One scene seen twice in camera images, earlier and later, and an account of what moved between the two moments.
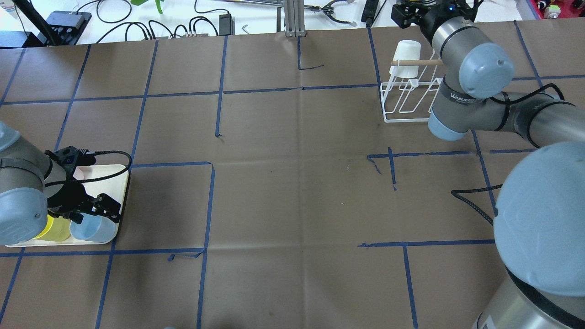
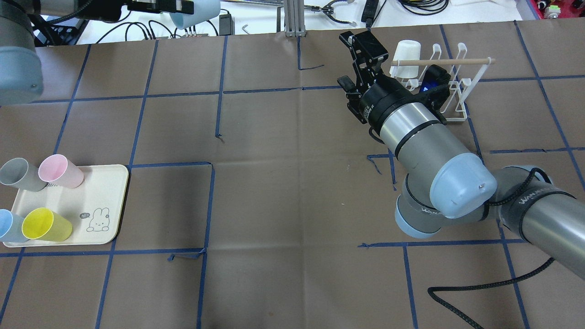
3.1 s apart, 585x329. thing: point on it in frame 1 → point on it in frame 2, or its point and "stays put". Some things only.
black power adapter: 226,25 stays put
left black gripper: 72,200 → 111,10
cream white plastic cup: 406,50 stays put
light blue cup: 94,228 → 204,10
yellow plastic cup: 57,229 stays put
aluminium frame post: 294,19 stays put
